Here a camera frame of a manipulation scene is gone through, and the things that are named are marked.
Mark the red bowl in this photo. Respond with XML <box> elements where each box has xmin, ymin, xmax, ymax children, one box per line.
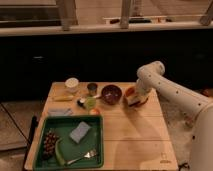
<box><xmin>124</xmin><ymin>86</ymin><xmax>148</xmax><ymax>107</ymax></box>

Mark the white eraser block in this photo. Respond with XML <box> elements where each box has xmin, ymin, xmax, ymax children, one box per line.
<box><xmin>128</xmin><ymin>95</ymin><xmax>141</xmax><ymax>106</ymax></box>

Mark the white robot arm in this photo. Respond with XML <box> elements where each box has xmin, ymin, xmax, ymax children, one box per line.
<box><xmin>136</xmin><ymin>61</ymin><xmax>213</xmax><ymax>171</ymax></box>

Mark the dark maroon bowl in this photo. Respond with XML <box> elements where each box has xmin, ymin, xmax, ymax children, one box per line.
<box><xmin>101</xmin><ymin>85</ymin><xmax>122</xmax><ymax>105</ymax></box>

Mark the metal tin can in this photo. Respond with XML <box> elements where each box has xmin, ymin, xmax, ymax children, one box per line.
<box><xmin>87</xmin><ymin>82</ymin><xmax>98</xmax><ymax>96</ymax></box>

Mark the wooden folding table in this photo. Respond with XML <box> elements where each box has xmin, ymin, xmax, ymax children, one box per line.
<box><xmin>24</xmin><ymin>82</ymin><xmax>178</xmax><ymax>171</ymax></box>

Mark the red apple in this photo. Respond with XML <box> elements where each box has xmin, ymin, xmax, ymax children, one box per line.
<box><xmin>89</xmin><ymin>108</ymin><xmax>100</xmax><ymax>115</ymax></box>

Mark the green small cup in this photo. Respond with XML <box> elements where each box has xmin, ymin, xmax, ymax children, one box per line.
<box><xmin>84</xmin><ymin>97</ymin><xmax>96</xmax><ymax>110</ymax></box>

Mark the black white small object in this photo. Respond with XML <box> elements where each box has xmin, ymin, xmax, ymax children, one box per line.
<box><xmin>77</xmin><ymin>98</ymin><xmax>86</xmax><ymax>107</ymax></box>

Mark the white cup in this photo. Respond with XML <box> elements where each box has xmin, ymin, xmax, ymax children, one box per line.
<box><xmin>65</xmin><ymin>78</ymin><xmax>79</xmax><ymax>93</ymax></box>

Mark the blue folded cloth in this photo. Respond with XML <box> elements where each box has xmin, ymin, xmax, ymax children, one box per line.
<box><xmin>47</xmin><ymin>108</ymin><xmax>73</xmax><ymax>116</ymax></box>

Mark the blue sponge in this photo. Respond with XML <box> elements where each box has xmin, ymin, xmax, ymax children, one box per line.
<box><xmin>69</xmin><ymin>122</ymin><xmax>91</xmax><ymax>143</ymax></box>

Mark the silver fork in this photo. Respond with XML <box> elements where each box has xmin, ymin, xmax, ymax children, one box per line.
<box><xmin>66</xmin><ymin>149</ymin><xmax>97</xmax><ymax>165</ymax></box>

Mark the yellow banana piece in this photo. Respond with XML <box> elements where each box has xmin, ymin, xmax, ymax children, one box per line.
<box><xmin>52</xmin><ymin>95</ymin><xmax>74</xmax><ymax>101</ymax></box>

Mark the green plastic tray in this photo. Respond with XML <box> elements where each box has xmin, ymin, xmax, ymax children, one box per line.
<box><xmin>33</xmin><ymin>115</ymin><xmax>104</xmax><ymax>171</ymax></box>

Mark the bunch of dark grapes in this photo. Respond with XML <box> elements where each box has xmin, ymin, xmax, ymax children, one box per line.
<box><xmin>43</xmin><ymin>131</ymin><xmax>59</xmax><ymax>160</ymax></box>

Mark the green cucumber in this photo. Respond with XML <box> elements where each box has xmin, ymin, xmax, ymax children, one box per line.
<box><xmin>55</xmin><ymin>139</ymin><xmax>66</xmax><ymax>166</ymax></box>

